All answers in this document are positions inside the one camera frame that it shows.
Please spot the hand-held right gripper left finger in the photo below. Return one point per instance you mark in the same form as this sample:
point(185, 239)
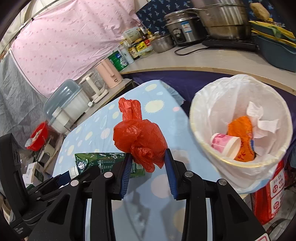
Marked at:
point(126, 176)

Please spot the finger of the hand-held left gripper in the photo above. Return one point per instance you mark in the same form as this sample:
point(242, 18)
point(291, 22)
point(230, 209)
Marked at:
point(89, 172)
point(62, 179)

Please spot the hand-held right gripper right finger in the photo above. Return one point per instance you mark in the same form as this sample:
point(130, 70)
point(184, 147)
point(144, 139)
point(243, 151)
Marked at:
point(172, 176)

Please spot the green snack packet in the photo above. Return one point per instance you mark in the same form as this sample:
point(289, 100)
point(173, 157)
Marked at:
point(104, 160)

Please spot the red plastic bag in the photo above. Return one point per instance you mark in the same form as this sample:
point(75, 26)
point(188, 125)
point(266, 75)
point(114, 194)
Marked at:
point(138, 136)

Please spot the pink paper cup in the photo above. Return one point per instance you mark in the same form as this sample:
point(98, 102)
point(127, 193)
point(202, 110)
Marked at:
point(222, 142)

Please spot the bin with white liner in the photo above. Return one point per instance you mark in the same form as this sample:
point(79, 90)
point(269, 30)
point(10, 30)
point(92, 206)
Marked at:
point(240, 176)

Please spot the small orange snack wrapper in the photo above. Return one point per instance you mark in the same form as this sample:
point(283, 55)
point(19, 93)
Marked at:
point(240, 126)

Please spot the white carton boxes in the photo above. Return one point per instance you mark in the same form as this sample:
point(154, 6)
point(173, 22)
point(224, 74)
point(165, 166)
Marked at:
point(34, 171)

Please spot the brown cardboard box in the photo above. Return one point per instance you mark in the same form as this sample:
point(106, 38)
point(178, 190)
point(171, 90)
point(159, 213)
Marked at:
point(49, 148)

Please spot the red bowl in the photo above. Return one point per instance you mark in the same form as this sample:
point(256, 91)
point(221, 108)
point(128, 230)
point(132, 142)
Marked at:
point(38, 139)

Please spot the light blue dotted blanket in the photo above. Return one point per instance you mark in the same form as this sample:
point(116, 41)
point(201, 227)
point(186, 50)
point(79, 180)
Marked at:
point(97, 129)

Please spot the plastic container with grey lid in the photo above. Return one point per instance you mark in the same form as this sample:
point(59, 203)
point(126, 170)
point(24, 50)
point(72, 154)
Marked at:
point(67, 104)

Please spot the grey cloth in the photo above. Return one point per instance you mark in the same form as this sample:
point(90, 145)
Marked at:
point(18, 92)

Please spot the white glass kettle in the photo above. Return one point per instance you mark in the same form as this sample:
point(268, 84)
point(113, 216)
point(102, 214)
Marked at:
point(92, 88)

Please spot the dark purple cloth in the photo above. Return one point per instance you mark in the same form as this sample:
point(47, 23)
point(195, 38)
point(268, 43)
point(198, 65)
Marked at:
point(173, 81)

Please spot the pink electric kettle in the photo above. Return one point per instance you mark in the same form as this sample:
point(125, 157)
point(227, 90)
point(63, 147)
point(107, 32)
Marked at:
point(108, 74)

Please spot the red printed sack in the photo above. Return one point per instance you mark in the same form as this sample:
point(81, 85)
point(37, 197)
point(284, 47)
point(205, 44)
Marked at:
point(270, 197)

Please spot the white crumpled tissue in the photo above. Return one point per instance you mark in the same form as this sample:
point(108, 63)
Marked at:
point(261, 122)

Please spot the green can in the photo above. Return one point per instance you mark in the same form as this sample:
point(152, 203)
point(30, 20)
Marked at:
point(118, 61)

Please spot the white bottle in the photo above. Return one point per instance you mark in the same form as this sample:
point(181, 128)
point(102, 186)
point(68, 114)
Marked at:
point(127, 54)

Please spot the dark sauce bottle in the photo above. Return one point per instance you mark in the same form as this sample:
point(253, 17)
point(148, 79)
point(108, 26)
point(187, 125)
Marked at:
point(134, 52)

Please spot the pink dotted curtain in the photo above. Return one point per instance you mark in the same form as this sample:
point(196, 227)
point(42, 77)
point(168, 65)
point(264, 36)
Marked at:
point(69, 46)

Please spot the yellow seasoning packets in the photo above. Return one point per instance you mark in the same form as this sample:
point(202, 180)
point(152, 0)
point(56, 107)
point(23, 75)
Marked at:
point(143, 46)

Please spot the small steel pot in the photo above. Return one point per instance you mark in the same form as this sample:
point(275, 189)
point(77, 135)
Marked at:
point(163, 42)

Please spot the black induction cooker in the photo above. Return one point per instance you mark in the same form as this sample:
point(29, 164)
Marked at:
point(231, 43)

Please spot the steel rice cooker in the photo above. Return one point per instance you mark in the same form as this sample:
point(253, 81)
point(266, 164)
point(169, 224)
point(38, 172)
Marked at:
point(182, 27)

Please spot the blue plastic basin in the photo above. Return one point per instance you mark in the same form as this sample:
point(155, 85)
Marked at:
point(275, 53)

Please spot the large steel pot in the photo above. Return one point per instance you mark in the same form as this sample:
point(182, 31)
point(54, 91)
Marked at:
point(222, 18)

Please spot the yellow-green trays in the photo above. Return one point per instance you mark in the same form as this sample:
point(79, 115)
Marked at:
point(270, 30)

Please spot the brown round lump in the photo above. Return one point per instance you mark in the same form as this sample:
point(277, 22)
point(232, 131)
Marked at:
point(260, 10)

